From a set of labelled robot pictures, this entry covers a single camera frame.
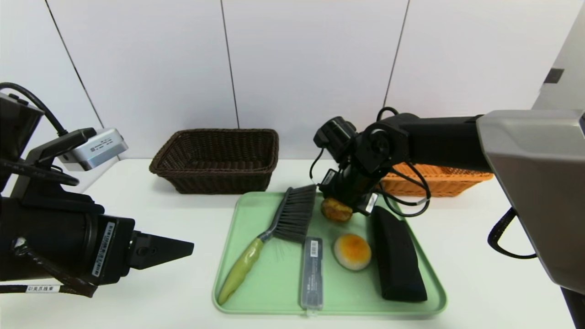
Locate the orange wicker basket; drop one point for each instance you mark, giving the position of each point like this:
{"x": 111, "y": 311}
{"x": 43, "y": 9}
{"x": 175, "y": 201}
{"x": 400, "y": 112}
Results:
{"x": 448, "y": 185}

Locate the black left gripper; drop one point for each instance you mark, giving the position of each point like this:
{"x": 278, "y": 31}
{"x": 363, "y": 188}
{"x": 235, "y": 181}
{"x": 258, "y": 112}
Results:
{"x": 111, "y": 249}

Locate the pink cream puff pastry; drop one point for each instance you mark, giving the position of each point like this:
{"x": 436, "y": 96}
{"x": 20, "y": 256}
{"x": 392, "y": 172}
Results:
{"x": 336, "y": 212}

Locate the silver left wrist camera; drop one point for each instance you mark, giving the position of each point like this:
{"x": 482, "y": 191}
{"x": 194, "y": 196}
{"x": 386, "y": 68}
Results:
{"x": 98, "y": 148}

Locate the slim transparent grey pen case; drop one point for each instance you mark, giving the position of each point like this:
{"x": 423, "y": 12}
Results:
{"x": 311, "y": 274}

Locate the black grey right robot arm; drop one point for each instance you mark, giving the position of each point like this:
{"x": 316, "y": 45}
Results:
{"x": 448, "y": 141}

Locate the round egg yolk pastry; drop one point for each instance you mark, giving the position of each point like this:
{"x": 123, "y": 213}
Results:
{"x": 352, "y": 252}

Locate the dark brown wicker basket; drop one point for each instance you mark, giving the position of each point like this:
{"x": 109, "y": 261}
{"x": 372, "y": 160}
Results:
{"x": 215, "y": 183}

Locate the black glasses case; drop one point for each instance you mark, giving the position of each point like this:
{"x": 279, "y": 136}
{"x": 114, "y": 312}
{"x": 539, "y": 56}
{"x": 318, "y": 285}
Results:
{"x": 397, "y": 260}

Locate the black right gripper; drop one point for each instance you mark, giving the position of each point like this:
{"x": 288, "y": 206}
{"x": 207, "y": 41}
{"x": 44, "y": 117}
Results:
{"x": 349, "y": 194}

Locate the light green plastic tray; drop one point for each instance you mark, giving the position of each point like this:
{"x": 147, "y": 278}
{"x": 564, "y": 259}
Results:
{"x": 279, "y": 274}

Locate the small dark wall plate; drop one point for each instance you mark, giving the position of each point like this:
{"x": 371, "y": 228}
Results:
{"x": 553, "y": 76}

